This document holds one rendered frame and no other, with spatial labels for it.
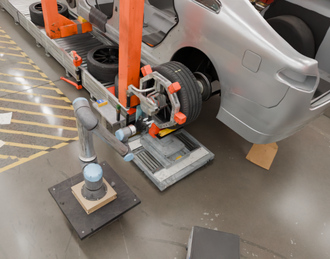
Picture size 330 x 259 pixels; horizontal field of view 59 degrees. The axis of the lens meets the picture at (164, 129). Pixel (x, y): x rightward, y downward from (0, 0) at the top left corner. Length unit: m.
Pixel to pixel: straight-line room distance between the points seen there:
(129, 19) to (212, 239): 2.02
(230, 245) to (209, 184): 0.95
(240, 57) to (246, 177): 1.53
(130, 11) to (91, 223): 1.84
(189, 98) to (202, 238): 1.21
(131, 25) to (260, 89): 1.28
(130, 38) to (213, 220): 1.94
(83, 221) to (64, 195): 0.33
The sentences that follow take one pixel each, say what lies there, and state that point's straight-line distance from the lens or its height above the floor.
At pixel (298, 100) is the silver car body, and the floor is 1.31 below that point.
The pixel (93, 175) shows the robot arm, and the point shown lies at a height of 0.63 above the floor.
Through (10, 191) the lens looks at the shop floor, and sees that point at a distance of 3.34.
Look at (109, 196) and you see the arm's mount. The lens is 2.67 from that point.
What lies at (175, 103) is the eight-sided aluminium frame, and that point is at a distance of 2.66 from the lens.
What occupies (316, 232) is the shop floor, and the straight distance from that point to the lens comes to 3.49.
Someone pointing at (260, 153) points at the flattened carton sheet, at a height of 0.01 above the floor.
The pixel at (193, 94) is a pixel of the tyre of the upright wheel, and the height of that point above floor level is 1.03.
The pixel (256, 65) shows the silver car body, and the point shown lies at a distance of 2.53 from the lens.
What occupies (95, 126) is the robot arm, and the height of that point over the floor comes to 1.12.
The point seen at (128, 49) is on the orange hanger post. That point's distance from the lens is 2.90.
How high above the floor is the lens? 2.54
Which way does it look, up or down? 41 degrees down
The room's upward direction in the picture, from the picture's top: 9 degrees clockwise
